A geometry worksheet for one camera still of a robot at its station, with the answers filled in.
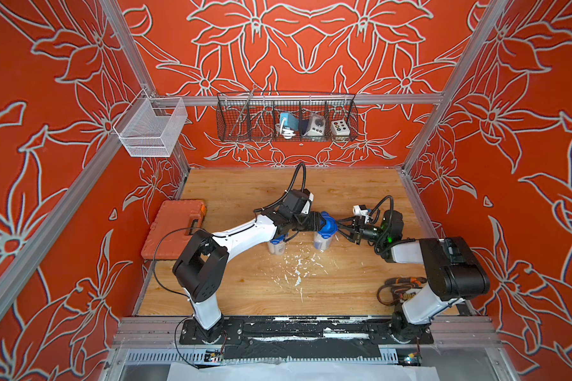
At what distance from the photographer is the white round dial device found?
922mm

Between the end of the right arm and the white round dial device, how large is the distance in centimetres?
36

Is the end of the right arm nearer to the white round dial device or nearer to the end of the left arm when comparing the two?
the end of the left arm

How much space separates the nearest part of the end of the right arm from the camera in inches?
28.6

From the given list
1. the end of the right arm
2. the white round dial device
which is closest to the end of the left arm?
the end of the right arm
